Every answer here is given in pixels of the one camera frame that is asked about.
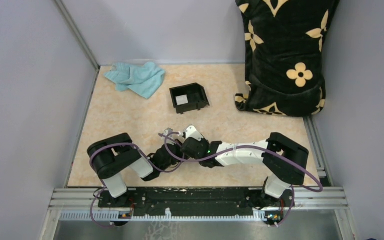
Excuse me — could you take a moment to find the grey credit card stack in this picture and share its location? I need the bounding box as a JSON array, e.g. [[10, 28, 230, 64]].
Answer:
[[175, 94, 189, 106]]

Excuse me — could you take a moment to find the black plastic card box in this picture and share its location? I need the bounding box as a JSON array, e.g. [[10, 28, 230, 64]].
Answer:
[[169, 82, 210, 115]]

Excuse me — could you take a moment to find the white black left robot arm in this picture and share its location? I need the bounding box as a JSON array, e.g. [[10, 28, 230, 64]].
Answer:
[[86, 133, 185, 207]]

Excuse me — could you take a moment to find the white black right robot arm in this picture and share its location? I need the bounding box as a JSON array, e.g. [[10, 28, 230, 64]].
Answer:
[[180, 131, 309, 206]]

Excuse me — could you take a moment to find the light blue cloth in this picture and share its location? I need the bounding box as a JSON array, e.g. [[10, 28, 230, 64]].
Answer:
[[103, 62, 166, 99]]

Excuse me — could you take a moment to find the black floral cushion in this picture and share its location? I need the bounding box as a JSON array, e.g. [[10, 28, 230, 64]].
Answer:
[[235, 0, 339, 118]]

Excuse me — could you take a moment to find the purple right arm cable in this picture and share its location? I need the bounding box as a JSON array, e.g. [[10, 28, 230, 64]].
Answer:
[[164, 131, 324, 228]]

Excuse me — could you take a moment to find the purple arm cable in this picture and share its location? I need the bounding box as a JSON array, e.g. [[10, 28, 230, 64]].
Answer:
[[89, 131, 185, 229], [164, 131, 324, 228]]

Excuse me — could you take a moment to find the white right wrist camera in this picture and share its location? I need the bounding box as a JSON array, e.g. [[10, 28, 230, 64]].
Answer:
[[181, 124, 205, 142]]

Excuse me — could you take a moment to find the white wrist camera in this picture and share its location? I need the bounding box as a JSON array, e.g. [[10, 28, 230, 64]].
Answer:
[[181, 124, 205, 142], [159, 128, 176, 142]]

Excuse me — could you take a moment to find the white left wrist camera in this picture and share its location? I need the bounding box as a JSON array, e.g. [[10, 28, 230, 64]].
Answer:
[[159, 128, 176, 142]]

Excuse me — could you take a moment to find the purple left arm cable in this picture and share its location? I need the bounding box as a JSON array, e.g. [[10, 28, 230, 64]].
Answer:
[[89, 131, 185, 229]]

